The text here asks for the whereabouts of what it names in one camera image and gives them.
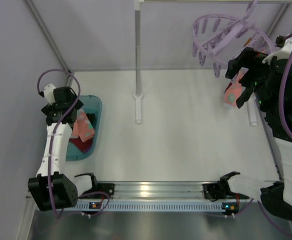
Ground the teal transparent plastic bin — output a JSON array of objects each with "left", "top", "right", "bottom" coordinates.
[{"left": 66, "top": 95, "right": 103, "bottom": 162}]

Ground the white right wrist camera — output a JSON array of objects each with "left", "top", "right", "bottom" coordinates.
[{"left": 262, "top": 37, "right": 292, "bottom": 65}]

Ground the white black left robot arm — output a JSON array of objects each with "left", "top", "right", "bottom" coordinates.
[{"left": 28, "top": 84, "right": 98, "bottom": 212}]

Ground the lilac round clip hanger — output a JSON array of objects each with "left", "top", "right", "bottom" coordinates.
[{"left": 192, "top": 0, "right": 274, "bottom": 78}]

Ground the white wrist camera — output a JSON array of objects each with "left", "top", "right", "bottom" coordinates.
[
  {"left": 39, "top": 83, "right": 56, "bottom": 105},
  {"left": 262, "top": 37, "right": 292, "bottom": 65}
]

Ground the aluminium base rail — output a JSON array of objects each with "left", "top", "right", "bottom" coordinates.
[{"left": 27, "top": 181, "right": 281, "bottom": 200}]

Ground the white grey rack pole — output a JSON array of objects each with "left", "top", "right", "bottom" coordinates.
[{"left": 133, "top": 0, "right": 144, "bottom": 124}]

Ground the pink patterned sock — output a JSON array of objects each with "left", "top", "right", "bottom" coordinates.
[
  {"left": 71, "top": 109, "right": 95, "bottom": 142},
  {"left": 223, "top": 70, "right": 246, "bottom": 109}
]

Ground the black sock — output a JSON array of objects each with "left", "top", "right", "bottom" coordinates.
[{"left": 86, "top": 113, "right": 96, "bottom": 126}]

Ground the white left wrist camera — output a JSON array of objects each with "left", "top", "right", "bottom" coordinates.
[{"left": 39, "top": 83, "right": 56, "bottom": 105}]

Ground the grey slotted cable duct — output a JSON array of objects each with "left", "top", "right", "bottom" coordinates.
[{"left": 72, "top": 201, "right": 238, "bottom": 212}]

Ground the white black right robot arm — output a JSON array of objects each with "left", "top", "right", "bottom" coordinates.
[{"left": 203, "top": 47, "right": 292, "bottom": 221}]

